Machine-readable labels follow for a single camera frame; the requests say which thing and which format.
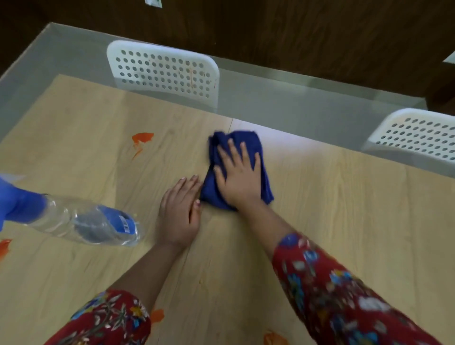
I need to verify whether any person's left forearm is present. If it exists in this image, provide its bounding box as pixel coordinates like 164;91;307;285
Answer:
45;242;192;345

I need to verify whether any person's right hand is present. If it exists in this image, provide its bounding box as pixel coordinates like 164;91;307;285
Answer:
213;139;264;209

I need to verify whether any clear spray bottle blue head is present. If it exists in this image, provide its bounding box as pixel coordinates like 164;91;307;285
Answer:
0;173;141;248

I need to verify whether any person's left hand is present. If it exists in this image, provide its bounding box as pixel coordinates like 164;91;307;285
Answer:
157;174;203;250

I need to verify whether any blue cleaning cloth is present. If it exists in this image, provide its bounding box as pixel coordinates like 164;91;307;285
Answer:
199;130;274;211

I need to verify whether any white perforated plastic chair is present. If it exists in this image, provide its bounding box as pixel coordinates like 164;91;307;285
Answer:
362;108;455;175
106;40;220;111

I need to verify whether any orange paint stain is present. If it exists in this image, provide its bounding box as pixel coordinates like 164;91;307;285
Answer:
131;132;155;160

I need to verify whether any person's right forearm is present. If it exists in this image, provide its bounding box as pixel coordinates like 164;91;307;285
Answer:
237;203;442;345

